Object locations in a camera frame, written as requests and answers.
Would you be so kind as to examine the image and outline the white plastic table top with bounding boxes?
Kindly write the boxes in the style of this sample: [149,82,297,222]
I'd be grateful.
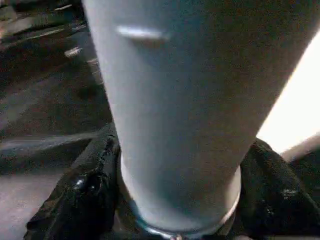
[254,36,320,165]

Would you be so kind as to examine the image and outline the white plastic table leg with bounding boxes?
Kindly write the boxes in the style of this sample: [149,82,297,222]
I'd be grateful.
[81,0,320,238]

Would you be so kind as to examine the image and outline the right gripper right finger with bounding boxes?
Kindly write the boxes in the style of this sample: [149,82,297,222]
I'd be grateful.
[221,137,320,240]

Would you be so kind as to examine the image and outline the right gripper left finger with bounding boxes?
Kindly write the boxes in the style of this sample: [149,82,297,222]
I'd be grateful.
[24,124,124,240]

